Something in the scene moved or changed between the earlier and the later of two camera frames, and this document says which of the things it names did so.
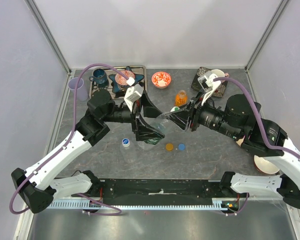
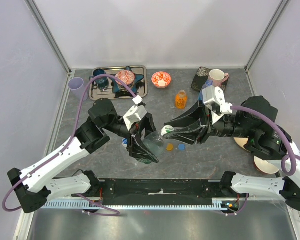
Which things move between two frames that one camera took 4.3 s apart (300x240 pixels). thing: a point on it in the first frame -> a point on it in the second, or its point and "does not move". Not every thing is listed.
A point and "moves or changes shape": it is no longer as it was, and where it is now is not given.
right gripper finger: [180, 117] -> [190, 134]
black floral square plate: [219, 91] does not move
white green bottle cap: [175, 108] -> [166, 129]
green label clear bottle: [159, 122] moves or changes shape
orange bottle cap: [169, 146] does not move
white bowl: [264, 166] does not move
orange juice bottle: [181, 98] does not move
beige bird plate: [240, 141] does not move
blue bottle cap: [181, 146] does not move
